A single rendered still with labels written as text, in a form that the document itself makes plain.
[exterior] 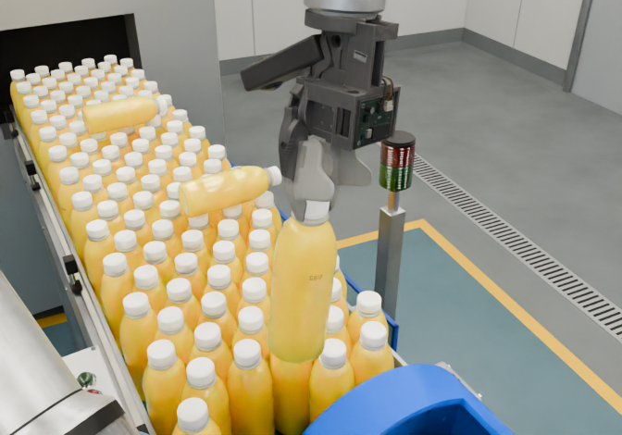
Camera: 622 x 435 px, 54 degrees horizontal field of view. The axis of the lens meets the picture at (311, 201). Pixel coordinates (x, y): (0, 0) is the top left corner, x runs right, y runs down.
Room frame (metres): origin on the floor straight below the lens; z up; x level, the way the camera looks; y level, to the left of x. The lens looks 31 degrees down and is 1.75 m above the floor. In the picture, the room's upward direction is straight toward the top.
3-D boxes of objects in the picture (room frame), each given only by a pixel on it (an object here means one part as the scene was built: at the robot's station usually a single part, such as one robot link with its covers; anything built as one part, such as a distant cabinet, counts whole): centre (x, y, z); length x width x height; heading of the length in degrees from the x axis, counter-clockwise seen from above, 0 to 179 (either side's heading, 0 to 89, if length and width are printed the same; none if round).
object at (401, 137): (1.03, -0.16, 1.18); 0.06 x 0.06 x 0.16
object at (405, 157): (1.03, -0.16, 1.23); 0.06 x 0.06 x 0.04
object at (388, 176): (1.03, -0.16, 1.18); 0.06 x 0.06 x 0.05
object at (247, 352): (0.64, 0.09, 1.09); 0.04 x 0.04 x 0.02
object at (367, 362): (0.68, -0.09, 0.99); 0.07 x 0.07 x 0.19
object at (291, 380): (0.68, 0.03, 0.99); 0.07 x 0.07 x 0.19
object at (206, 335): (0.68, 0.16, 1.09); 0.04 x 0.04 x 0.02
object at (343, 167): (0.57, -0.04, 1.43); 0.06 x 0.03 x 0.09; 48
